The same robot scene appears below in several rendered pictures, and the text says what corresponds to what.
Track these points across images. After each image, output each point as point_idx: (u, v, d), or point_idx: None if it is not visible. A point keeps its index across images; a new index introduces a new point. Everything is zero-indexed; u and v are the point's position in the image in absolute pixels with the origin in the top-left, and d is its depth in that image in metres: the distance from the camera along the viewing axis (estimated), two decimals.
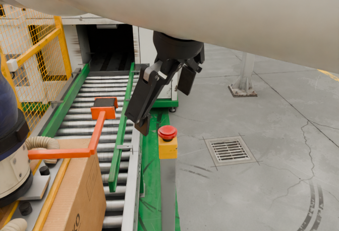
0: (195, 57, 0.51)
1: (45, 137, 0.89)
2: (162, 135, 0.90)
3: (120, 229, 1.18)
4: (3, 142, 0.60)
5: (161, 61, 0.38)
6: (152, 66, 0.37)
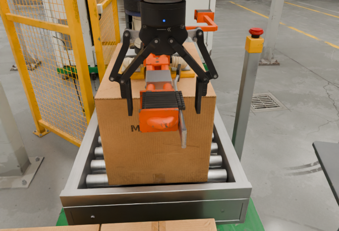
0: (115, 74, 0.47)
1: None
2: (254, 31, 1.22)
3: None
4: None
5: (183, 30, 0.44)
6: (194, 30, 0.44)
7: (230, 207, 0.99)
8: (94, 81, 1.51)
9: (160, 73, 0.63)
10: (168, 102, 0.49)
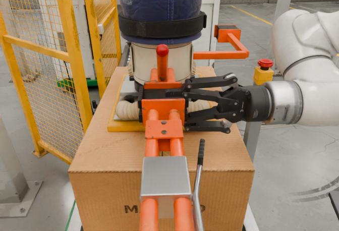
0: (188, 122, 0.54)
1: None
2: (264, 64, 1.16)
3: None
4: (200, 21, 0.64)
5: (239, 87, 0.50)
6: (235, 79, 0.50)
7: None
8: (95, 109, 1.45)
9: (169, 169, 0.34)
10: None
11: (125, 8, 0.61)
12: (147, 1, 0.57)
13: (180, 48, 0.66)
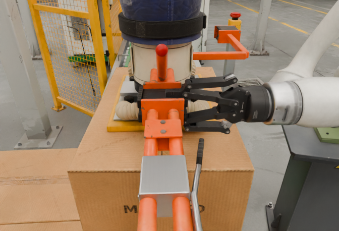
0: (188, 122, 0.55)
1: None
2: (233, 14, 1.59)
3: None
4: (200, 21, 0.64)
5: (239, 88, 0.50)
6: (235, 79, 0.50)
7: None
8: (108, 57, 1.88)
9: (168, 168, 0.34)
10: None
11: (125, 8, 0.61)
12: (147, 2, 0.57)
13: (179, 48, 0.66)
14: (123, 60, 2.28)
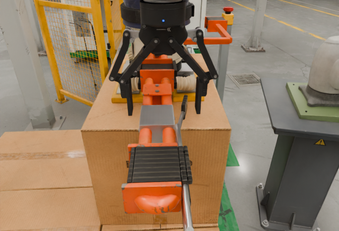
0: (115, 74, 0.47)
1: None
2: (226, 8, 1.70)
3: None
4: (188, 10, 0.77)
5: (183, 30, 0.44)
6: (194, 30, 0.44)
7: None
8: (109, 50, 1.99)
9: (160, 111, 0.47)
10: (167, 169, 0.33)
11: None
12: None
13: None
14: None
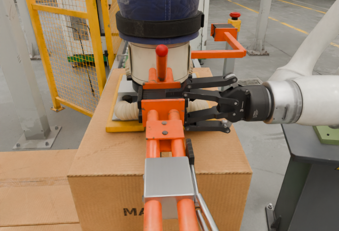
0: (188, 122, 0.55)
1: None
2: (233, 14, 1.58)
3: None
4: (198, 20, 0.64)
5: (238, 87, 0.51)
6: (235, 79, 0.50)
7: None
8: (107, 57, 1.86)
9: (171, 170, 0.34)
10: None
11: (122, 7, 0.60)
12: (144, 1, 0.57)
13: (178, 47, 0.66)
14: (122, 60, 2.27)
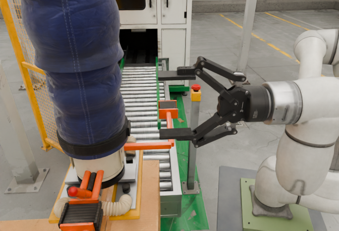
0: (198, 139, 0.57)
1: None
2: (193, 88, 1.81)
3: None
4: (121, 136, 0.80)
5: (240, 89, 0.51)
6: (241, 79, 0.50)
7: (170, 206, 1.58)
8: None
9: None
10: None
11: (58, 131, 0.76)
12: (71, 132, 0.73)
13: (107, 155, 0.82)
14: None
